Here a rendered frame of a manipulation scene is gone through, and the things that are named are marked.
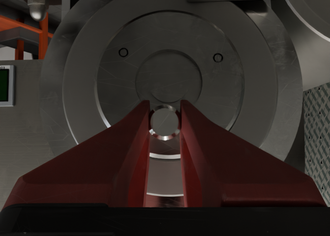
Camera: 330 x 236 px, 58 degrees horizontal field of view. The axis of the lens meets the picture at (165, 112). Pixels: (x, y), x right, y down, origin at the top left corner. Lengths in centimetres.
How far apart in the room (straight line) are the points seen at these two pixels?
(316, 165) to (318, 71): 20
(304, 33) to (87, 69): 12
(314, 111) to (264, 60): 25
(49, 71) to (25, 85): 38
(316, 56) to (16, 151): 47
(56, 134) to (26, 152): 37
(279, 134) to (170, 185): 7
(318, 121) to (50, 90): 31
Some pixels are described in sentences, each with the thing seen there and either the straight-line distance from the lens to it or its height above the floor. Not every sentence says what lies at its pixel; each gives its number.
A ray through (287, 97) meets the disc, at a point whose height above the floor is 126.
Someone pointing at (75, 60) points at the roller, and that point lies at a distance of 17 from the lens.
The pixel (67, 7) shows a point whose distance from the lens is 20.
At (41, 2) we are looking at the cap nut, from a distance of 57.
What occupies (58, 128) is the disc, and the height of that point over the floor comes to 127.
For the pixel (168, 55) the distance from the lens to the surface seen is 15.
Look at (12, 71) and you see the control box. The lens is 57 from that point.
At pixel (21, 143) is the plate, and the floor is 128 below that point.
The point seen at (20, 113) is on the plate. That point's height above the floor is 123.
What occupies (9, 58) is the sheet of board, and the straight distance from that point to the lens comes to 466.
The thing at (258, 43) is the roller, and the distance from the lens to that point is 17.
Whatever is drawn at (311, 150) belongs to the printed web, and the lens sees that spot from 42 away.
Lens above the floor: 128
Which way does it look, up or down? 5 degrees down
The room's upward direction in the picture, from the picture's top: 179 degrees clockwise
